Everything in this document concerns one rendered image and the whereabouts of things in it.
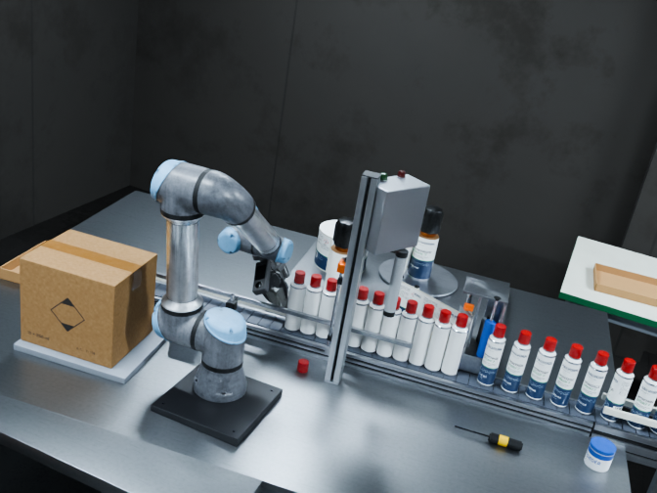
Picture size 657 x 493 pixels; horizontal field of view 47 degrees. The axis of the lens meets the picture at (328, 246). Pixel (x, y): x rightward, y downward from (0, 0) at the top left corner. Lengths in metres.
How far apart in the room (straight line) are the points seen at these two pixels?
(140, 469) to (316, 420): 0.51
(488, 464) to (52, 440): 1.14
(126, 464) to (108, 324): 0.42
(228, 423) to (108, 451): 0.31
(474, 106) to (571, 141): 0.59
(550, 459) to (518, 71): 2.73
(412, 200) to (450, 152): 2.62
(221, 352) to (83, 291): 0.42
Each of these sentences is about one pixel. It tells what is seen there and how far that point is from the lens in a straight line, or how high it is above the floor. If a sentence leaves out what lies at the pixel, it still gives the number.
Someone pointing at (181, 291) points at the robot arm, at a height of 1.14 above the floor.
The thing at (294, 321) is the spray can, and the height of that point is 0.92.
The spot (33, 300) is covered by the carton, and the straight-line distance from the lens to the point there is 2.30.
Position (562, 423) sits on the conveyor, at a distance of 2.41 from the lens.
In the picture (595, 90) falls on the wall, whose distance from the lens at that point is 4.50.
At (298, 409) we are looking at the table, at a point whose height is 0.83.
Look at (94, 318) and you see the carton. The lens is 2.20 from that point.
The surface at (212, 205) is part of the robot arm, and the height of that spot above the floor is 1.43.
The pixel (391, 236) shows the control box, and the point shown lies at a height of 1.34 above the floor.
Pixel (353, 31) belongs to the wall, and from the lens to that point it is 4.77.
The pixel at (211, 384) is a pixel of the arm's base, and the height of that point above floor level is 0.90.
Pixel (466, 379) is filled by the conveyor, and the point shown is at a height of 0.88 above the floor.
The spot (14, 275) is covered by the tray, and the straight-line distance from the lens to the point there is 2.73.
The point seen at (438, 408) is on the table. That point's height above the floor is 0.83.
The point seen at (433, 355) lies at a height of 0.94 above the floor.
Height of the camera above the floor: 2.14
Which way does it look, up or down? 24 degrees down
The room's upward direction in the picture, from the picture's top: 10 degrees clockwise
